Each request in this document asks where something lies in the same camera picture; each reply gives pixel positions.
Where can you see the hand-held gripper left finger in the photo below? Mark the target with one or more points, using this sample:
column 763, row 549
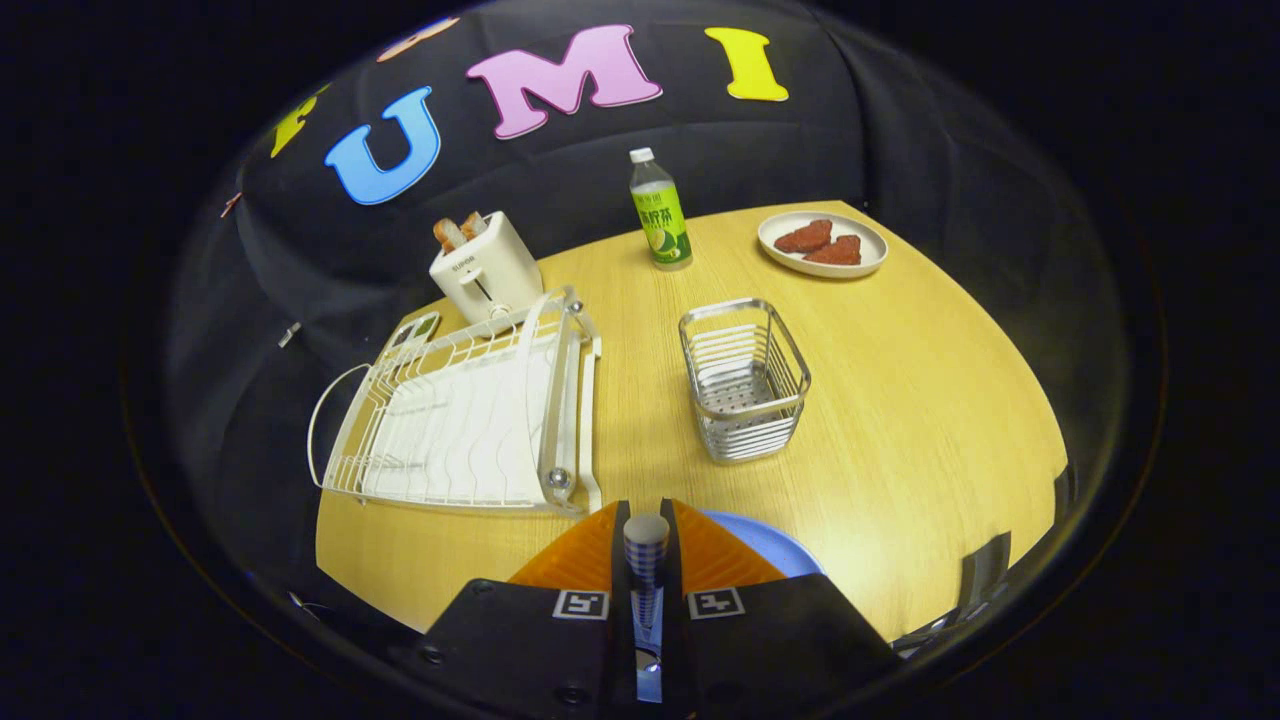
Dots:
column 622, row 600

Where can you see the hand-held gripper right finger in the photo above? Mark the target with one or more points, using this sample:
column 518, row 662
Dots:
column 672, row 620

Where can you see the light blue plate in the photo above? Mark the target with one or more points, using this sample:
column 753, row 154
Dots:
column 770, row 548

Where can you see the white divided seasoning dish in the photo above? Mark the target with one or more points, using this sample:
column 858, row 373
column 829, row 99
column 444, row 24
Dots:
column 418, row 328

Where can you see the white round plate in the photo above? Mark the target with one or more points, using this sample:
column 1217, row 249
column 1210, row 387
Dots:
column 870, row 245

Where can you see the dark chair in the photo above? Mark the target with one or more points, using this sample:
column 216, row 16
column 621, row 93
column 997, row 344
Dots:
column 985, row 565

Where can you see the white toaster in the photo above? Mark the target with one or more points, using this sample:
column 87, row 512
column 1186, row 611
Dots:
column 490, row 275

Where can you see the green label drink bottle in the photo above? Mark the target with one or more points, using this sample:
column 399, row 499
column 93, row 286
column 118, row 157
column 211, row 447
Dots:
column 662, row 220

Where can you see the reddish brown meat piece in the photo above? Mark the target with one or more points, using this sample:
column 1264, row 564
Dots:
column 835, row 252
column 803, row 237

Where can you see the toasted bread slice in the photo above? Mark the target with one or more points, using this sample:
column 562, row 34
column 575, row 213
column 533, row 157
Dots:
column 449, row 235
column 474, row 225

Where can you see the silver clip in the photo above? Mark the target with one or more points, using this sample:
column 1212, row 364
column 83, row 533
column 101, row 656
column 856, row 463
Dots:
column 290, row 334

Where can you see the orange clip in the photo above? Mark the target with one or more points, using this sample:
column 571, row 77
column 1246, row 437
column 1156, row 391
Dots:
column 231, row 204

